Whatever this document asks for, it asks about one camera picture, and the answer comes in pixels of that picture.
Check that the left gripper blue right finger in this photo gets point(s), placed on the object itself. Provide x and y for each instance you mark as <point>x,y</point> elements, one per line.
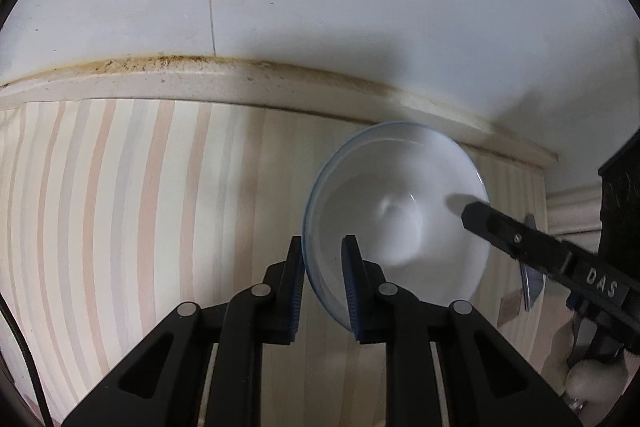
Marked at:
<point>362,278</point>

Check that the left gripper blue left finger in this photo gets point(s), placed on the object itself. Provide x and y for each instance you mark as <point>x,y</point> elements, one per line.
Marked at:
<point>286,281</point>

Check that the white bowl blue flower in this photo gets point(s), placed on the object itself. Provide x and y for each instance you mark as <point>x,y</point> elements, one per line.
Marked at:
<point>400,189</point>

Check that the white gloved right hand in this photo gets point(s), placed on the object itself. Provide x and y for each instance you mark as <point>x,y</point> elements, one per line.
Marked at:
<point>598,383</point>

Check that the blue smartphone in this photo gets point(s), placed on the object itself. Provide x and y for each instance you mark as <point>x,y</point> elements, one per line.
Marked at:
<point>532,285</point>

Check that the brown card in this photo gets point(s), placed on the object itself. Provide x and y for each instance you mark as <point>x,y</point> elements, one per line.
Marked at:
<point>510,307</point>

